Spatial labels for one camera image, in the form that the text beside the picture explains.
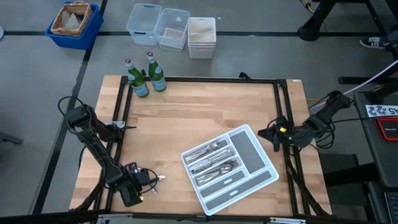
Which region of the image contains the silver spoon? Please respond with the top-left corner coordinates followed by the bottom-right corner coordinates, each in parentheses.
top-left (196, 161), bottom-right (236, 185)
top-left (195, 161), bottom-right (236, 187)
top-left (198, 160), bottom-right (237, 183)
top-left (195, 163), bottom-right (236, 187)

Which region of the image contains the black stand leg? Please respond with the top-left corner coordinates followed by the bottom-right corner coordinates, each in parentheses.
top-left (297, 0), bottom-right (398, 43)

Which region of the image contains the person's shoe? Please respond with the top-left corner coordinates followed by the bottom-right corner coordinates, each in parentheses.
top-left (359, 36), bottom-right (391, 50)

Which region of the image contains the grey metal bracket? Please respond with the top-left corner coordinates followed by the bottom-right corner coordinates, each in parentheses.
top-left (97, 213), bottom-right (134, 224)
top-left (269, 217), bottom-right (307, 224)
top-left (105, 120), bottom-right (126, 129)

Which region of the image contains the blue plastic bin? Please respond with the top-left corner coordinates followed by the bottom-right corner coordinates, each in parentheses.
top-left (45, 1), bottom-right (104, 51)

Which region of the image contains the white cable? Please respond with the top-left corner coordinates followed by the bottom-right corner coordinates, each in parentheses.
top-left (310, 58), bottom-right (398, 108)

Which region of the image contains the wicker basket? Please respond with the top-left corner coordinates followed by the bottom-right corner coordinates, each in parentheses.
top-left (50, 0), bottom-right (94, 38)

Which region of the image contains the white number sign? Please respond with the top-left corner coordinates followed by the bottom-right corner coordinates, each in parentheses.
top-left (365, 104), bottom-right (398, 118)

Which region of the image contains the clear plastic bin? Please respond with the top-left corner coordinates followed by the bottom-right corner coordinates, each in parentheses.
top-left (126, 2), bottom-right (163, 47)
top-left (154, 7), bottom-right (191, 52)

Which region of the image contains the black stand foot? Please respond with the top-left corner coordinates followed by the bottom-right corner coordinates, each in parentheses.
top-left (338, 60), bottom-right (398, 85)

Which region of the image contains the black desk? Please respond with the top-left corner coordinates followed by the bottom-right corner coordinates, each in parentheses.
top-left (353, 79), bottom-right (398, 224)

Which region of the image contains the white plastic bin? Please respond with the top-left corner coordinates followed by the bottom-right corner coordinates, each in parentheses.
top-left (187, 16), bottom-right (218, 60)

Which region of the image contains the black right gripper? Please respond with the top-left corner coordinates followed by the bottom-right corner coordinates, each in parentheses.
top-left (257, 115), bottom-right (295, 153)

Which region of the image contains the black keyboard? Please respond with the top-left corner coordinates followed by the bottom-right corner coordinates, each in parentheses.
top-left (384, 191), bottom-right (398, 224)

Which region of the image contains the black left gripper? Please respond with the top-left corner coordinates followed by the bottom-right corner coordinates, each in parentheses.
top-left (123, 161), bottom-right (158, 194)

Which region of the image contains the black cable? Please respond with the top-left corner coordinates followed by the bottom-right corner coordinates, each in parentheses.
top-left (309, 93), bottom-right (376, 150)
top-left (138, 167), bottom-right (160, 194)

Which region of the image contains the grey chair leg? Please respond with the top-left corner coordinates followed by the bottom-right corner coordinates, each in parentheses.
top-left (0, 132), bottom-right (24, 146)

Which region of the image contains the white plastic cutlery tray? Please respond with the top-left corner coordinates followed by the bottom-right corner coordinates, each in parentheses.
top-left (180, 124), bottom-right (280, 217)

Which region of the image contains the black aluminium table frame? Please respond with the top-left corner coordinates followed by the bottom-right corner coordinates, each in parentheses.
top-left (70, 75), bottom-right (332, 224)

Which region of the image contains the green glass water bottle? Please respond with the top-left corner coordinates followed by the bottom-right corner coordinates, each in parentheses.
top-left (146, 51), bottom-right (167, 93)
top-left (124, 58), bottom-right (150, 98)

